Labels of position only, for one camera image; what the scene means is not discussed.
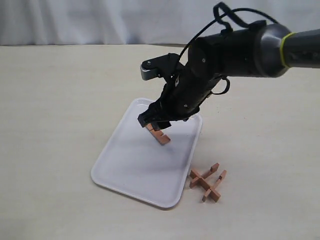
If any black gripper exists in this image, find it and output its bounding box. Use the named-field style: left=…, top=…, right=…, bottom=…
left=137, top=63, right=220, bottom=130

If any wooden notched puzzle piece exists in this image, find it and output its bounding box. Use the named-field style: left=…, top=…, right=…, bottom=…
left=189, top=163, right=220, bottom=189
left=200, top=170, right=227, bottom=202
left=189, top=169, right=225, bottom=197
left=146, top=124, right=171, bottom=146

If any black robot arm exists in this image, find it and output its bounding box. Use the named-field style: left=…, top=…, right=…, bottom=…
left=137, top=21, right=320, bottom=130

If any white plastic tray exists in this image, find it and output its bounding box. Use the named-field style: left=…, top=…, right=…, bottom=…
left=90, top=97, right=203, bottom=209

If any white backdrop curtain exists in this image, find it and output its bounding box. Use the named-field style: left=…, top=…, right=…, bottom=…
left=0, top=0, right=320, bottom=47

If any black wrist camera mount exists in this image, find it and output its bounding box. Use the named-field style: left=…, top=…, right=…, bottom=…
left=140, top=53, right=184, bottom=81

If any black cable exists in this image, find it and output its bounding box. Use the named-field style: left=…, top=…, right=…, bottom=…
left=172, top=1, right=278, bottom=96

